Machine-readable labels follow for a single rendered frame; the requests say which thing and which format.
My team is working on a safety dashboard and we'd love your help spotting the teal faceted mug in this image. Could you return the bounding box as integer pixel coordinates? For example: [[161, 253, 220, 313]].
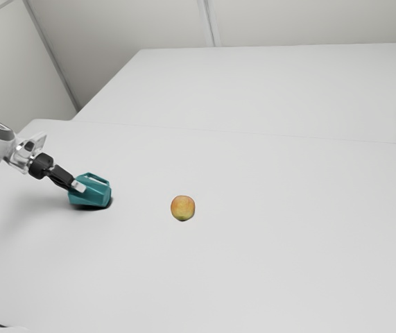
[[67, 171, 113, 208]]

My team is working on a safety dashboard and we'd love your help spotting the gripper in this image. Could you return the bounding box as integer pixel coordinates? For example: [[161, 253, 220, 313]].
[[28, 152, 87, 194]]

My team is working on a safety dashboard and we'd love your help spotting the yellow orange apple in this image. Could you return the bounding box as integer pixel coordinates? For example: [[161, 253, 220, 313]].
[[170, 194, 197, 222]]

